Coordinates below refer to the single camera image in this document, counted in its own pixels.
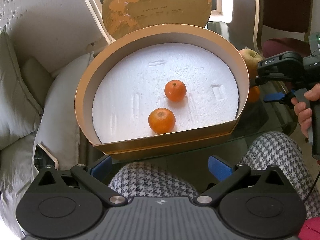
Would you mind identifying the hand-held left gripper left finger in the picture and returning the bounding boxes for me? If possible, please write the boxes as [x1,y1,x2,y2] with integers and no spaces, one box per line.
[30,155,128,208]

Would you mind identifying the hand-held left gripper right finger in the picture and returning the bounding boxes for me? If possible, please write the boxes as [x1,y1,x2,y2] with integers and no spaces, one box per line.
[195,155,292,208]

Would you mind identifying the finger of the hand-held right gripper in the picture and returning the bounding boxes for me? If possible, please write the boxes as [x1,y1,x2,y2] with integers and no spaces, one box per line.
[255,51,304,87]
[263,92,296,105]

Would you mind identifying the tangerine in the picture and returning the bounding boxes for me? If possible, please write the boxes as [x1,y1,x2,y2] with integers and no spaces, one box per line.
[148,108,176,134]
[247,86,261,103]
[164,80,187,102]

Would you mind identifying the yellow red apple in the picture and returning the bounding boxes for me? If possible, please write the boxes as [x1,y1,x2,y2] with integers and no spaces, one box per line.
[238,48,263,80]

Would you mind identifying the golden round gift box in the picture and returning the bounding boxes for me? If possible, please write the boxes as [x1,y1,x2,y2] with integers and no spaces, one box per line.
[74,24,250,162]

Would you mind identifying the golden gift box lid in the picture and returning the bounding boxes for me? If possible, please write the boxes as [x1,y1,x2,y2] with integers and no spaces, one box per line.
[102,0,212,40]

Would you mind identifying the person's right hand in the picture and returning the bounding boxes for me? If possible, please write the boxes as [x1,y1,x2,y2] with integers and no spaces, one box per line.
[291,82,320,143]

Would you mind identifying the maroon upholstered chair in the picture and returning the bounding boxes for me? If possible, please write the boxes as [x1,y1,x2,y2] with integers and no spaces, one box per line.
[252,0,316,60]

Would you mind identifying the person's houndstooth trousers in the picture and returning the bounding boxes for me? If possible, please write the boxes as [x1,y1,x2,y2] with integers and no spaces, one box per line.
[107,131,320,221]

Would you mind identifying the smartphone with white case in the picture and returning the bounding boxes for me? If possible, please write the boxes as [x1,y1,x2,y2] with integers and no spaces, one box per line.
[32,143,59,180]

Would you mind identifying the light grey cushion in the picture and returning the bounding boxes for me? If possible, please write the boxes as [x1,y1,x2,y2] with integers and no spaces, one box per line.
[32,52,95,180]

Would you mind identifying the pink garment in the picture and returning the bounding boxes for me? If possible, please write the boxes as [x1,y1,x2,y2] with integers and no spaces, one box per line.
[297,217,320,240]

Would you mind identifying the beige leather sofa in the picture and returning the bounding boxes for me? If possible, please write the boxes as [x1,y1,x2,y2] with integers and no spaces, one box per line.
[0,26,83,240]

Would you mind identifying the black cable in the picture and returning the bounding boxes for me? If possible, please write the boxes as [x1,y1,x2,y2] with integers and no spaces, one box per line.
[303,164,318,201]

